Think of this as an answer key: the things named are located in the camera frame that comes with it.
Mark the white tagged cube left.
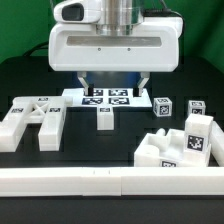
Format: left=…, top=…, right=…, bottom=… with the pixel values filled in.
left=153, top=97, right=172, bottom=117

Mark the white fence rail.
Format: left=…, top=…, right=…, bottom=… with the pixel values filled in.
left=0, top=167, right=224, bottom=197
left=210, top=122, right=224, bottom=167

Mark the white chair seat part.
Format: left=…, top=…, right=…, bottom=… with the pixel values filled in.
left=133, top=127, right=212, bottom=168

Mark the white front fence rail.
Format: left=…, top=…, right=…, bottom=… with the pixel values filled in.
left=0, top=167, right=224, bottom=197

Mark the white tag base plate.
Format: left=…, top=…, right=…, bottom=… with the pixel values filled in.
left=62, top=88, right=152, bottom=108

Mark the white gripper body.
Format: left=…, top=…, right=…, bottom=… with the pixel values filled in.
left=48, top=17, right=183, bottom=72

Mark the white tagged cube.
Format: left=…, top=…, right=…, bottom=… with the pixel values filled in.
left=153, top=97, right=172, bottom=117
left=188, top=100, right=206, bottom=115

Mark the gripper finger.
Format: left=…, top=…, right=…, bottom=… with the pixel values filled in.
left=133, top=72, right=150, bottom=97
left=77, top=71, right=94, bottom=96

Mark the white right fence rail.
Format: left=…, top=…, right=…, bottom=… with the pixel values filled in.
left=210, top=122, right=224, bottom=167

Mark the black cable with connector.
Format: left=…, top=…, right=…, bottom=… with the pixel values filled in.
left=21, top=41, right=50, bottom=58

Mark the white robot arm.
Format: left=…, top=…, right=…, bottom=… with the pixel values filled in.
left=48, top=0, right=184, bottom=96

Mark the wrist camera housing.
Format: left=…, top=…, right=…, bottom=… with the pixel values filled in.
left=54, top=0, right=102, bottom=23

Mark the white tagged cube right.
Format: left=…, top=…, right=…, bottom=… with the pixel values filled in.
left=188, top=100, right=206, bottom=115

